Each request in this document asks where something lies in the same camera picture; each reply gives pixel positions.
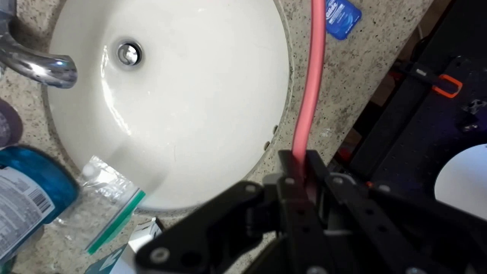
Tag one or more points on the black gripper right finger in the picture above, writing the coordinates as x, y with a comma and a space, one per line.
366, 238

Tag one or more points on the white sink basin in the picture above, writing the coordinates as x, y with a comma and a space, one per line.
180, 97

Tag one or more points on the pink toothbrush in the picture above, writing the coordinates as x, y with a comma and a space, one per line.
309, 101

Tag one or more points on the blue dental floss box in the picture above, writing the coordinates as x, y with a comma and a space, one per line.
341, 17

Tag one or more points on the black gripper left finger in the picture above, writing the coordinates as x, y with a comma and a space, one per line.
299, 223

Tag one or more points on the clear zip bag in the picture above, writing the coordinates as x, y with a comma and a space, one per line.
107, 202

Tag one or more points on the blue mouthwash bottle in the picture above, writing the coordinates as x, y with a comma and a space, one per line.
34, 191

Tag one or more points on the black clamp orange tip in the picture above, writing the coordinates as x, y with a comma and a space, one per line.
442, 84

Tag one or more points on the chrome faucet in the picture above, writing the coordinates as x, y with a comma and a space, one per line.
54, 71

